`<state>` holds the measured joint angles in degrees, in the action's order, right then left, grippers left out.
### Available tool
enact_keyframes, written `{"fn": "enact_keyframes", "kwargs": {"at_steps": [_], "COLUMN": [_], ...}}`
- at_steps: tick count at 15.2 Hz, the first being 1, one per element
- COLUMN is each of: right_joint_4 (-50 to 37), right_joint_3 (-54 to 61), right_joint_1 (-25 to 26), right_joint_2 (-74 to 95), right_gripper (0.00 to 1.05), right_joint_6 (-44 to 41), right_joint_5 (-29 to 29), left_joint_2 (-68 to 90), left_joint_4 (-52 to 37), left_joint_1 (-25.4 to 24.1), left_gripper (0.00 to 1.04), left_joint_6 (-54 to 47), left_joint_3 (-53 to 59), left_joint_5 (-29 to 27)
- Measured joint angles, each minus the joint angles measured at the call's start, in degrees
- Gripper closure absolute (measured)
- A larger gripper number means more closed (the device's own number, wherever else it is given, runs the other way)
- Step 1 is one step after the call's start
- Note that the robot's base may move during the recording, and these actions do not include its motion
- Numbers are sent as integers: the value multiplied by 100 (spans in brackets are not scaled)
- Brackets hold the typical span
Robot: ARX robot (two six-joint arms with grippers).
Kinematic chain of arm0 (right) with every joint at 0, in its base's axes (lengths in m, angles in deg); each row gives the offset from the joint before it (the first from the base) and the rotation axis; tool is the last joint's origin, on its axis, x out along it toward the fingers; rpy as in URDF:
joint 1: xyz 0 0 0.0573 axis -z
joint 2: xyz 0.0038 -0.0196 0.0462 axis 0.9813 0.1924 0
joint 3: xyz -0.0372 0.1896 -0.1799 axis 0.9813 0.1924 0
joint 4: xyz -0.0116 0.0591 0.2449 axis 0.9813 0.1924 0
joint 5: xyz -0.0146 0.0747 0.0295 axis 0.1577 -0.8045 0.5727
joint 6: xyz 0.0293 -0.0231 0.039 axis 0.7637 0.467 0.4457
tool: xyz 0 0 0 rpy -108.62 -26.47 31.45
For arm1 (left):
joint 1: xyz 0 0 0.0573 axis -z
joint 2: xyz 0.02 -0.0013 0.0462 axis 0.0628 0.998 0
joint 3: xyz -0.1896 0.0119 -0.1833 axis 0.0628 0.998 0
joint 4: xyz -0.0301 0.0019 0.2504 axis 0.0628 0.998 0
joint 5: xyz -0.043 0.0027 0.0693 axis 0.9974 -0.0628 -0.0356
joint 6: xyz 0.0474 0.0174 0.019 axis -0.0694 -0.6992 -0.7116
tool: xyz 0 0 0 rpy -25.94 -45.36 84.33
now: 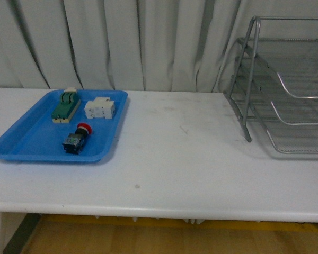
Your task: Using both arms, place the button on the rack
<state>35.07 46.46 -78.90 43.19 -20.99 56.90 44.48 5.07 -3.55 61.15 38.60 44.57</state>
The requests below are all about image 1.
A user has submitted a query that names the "green knife switch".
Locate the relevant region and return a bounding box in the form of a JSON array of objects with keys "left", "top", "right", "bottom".
[{"left": 51, "top": 87, "right": 81, "bottom": 123}]

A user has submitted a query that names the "blue plastic tray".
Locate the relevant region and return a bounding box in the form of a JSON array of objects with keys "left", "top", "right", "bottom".
[{"left": 0, "top": 90, "right": 128, "bottom": 163}]

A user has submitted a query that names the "red emergency stop button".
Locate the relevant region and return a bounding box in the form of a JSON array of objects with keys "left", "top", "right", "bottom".
[{"left": 62, "top": 123, "right": 92, "bottom": 155}]

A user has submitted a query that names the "white curtain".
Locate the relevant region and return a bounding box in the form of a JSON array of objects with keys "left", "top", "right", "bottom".
[{"left": 0, "top": 1, "right": 318, "bottom": 92}]

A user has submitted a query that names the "silver mesh letter rack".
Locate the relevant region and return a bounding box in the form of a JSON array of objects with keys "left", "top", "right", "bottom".
[{"left": 224, "top": 16, "right": 318, "bottom": 154}]

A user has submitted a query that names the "white circuit breaker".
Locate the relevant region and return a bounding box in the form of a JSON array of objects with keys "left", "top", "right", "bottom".
[{"left": 84, "top": 97, "right": 116, "bottom": 119}]

